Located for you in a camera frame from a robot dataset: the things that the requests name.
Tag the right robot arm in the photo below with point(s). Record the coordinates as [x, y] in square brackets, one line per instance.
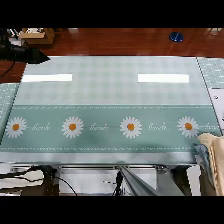
[181, 181]

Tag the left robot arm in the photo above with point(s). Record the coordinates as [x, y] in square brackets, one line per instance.
[20, 54]

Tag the silver frame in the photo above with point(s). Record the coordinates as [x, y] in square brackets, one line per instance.
[141, 187]

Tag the cardboard box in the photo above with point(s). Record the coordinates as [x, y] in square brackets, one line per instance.
[37, 36]

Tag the cream T-shirt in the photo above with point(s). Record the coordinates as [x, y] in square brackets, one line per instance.
[216, 160]

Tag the blue round object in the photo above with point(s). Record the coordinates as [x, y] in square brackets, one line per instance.
[176, 36]

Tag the light blue garment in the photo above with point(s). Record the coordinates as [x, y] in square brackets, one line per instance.
[202, 156]

